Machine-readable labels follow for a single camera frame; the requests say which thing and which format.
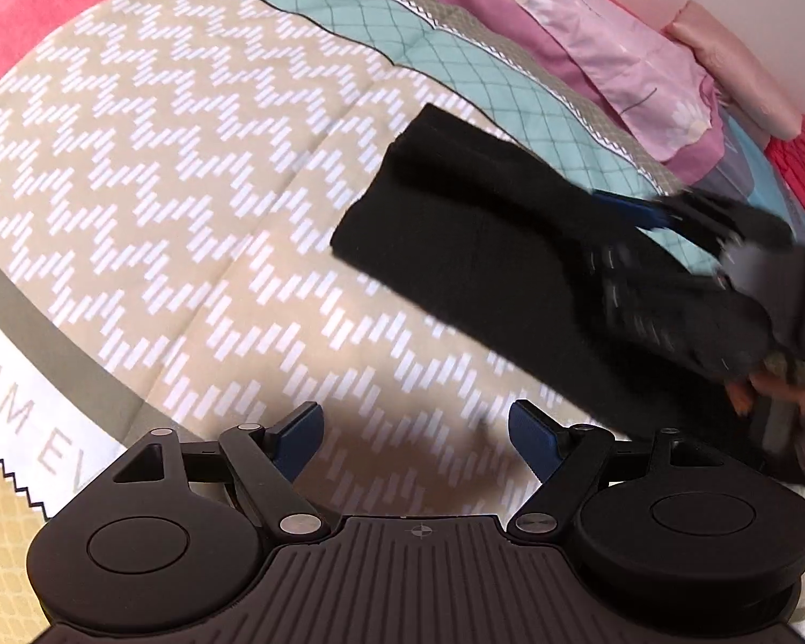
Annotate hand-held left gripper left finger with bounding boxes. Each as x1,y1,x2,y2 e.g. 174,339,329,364
111,402,330,541

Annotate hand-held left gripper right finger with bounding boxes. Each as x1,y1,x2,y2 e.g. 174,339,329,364
506,400,726,539

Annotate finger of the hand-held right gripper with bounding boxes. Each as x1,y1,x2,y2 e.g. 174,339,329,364
591,188,794,251
587,241,779,382

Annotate black pants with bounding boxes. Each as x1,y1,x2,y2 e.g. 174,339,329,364
330,103,779,474

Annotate person's right hand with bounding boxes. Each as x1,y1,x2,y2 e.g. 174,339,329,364
726,355,805,417

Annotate blue grey striped blanket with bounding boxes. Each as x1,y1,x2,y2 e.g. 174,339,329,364
701,104,805,252

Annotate light pink folded cloth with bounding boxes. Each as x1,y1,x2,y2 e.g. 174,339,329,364
663,0,805,143

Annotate pink floral bed cover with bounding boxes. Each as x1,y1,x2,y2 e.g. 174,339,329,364
341,0,735,184

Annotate beige zigzag patterned quilt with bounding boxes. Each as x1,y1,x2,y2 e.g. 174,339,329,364
0,0,805,644

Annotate pink bedsheet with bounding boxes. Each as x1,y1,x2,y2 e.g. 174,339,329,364
0,0,199,105

